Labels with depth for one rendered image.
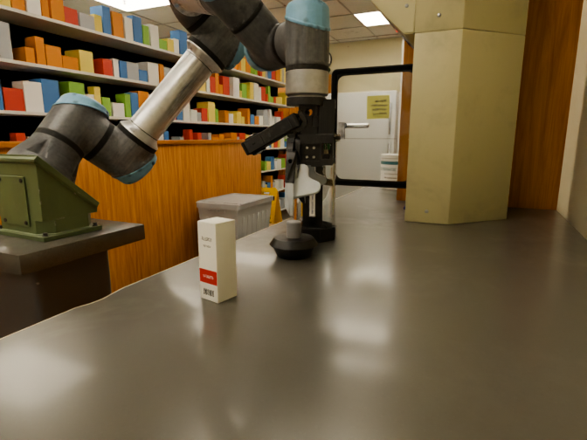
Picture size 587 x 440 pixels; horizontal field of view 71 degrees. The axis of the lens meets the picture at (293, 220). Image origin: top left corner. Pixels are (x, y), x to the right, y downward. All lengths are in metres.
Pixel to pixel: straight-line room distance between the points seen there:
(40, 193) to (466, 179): 0.99
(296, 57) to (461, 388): 0.54
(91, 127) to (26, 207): 0.25
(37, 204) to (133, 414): 0.70
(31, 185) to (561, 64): 1.43
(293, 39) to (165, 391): 0.56
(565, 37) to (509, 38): 0.31
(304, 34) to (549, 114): 0.94
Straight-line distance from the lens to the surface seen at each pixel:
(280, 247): 0.74
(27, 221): 1.06
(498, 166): 1.21
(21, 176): 1.05
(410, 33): 1.15
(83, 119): 1.14
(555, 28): 1.51
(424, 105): 1.11
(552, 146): 1.49
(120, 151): 1.15
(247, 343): 0.47
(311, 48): 0.72
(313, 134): 0.71
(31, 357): 0.51
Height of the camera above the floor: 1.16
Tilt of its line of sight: 11 degrees down
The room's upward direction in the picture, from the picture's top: straight up
